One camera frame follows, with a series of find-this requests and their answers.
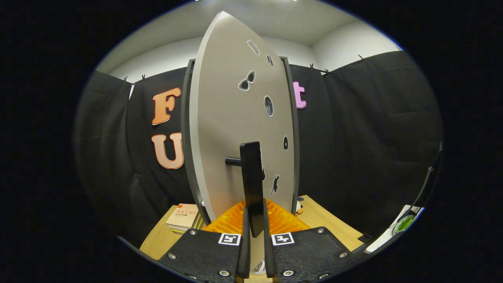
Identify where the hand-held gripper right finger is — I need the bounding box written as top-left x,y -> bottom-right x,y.
263,198 -> 368,283

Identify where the black door handle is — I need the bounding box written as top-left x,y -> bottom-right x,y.
225,141 -> 266,238

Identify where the dark grey shoe cabinet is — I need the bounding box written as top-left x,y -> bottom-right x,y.
180,56 -> 300,228

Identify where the green round object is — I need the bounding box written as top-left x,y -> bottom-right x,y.
392,214 -> 417,235

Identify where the beige cover book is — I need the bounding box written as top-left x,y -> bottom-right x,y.
166,203 -> 200,228

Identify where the black backdrop cloth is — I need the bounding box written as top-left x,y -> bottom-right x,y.
73,50 -> 444,248

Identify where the thin black pole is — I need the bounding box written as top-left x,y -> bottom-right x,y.
409,141 -> 444,215

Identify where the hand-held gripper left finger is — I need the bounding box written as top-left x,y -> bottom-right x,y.
157,198 -> 251,283

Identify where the white flat object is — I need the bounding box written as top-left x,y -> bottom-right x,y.
365,205 -> 426,253

